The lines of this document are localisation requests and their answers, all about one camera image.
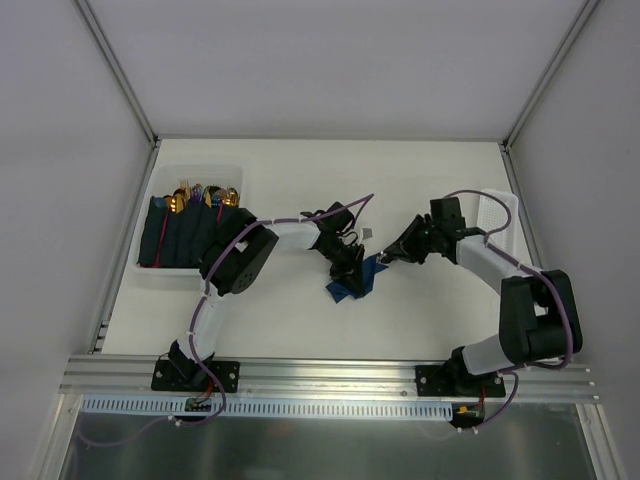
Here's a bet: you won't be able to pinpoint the gold utensils in bin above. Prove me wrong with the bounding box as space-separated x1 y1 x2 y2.
164 180 240 213

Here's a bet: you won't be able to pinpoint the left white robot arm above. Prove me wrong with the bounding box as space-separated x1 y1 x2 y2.
152 202 367 391

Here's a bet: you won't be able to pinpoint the rolled dark napkin bundles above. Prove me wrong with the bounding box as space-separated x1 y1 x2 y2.
135 196 239 269

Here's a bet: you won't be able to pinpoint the blue paper napkin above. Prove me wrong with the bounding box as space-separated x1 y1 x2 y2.
325 256 389 304

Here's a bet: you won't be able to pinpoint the aluminium mounting rail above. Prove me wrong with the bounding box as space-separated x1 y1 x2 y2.
58 355 602 404

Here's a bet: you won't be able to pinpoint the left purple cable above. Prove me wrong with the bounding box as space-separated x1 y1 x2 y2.
189 193 376 396

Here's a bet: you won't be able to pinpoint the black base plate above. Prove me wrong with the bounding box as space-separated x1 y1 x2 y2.
414 364 506 398
151 358 241 393

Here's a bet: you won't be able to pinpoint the white slotted cable duct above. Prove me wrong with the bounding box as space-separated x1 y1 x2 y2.
80 395 454 422

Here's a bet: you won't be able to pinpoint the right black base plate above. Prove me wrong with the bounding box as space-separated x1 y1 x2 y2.
414 364 506 398

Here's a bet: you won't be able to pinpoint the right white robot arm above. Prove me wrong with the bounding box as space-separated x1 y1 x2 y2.
379 193 583 397

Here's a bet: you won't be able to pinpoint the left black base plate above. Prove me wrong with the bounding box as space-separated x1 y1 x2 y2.
151 358 241 393

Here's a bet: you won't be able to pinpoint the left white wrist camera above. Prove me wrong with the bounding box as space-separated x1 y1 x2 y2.
360 227 373 241

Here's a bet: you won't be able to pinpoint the white plastic bin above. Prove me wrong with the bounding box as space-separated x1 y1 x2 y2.
129 162 244 277

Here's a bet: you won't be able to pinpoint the white perforated utensil tray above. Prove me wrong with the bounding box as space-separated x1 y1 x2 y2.
477 189 519 255

